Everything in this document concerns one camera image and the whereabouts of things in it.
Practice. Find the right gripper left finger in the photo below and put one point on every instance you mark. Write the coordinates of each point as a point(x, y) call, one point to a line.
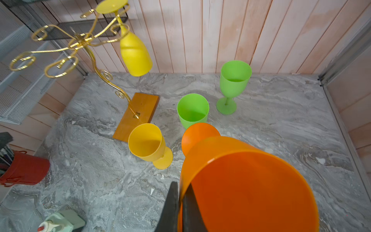
point(169, 216)

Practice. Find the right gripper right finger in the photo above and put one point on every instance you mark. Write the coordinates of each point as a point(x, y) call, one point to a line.
point(191, 217)

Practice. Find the orange wine glass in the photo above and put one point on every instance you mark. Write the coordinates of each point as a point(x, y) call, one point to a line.
point(239, 188)

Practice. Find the yellow wine glass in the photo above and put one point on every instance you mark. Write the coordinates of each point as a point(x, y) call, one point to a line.
point(147, 142)
point(133, 51)

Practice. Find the green wine glass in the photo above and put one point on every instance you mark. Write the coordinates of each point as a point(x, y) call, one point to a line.
point(193, 108)
point(233, 81)

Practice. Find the gold rack with wooden base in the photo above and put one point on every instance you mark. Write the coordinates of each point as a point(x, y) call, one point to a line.
point(141, 107)

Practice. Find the red pencil cup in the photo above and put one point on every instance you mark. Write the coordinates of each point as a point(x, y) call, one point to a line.
point(19, 167)

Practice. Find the black mesh basket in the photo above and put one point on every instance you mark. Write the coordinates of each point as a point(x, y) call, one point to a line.
point(64, 14)

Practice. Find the white wire mesh shelf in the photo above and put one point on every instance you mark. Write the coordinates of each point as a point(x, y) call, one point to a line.
point(21, 90)

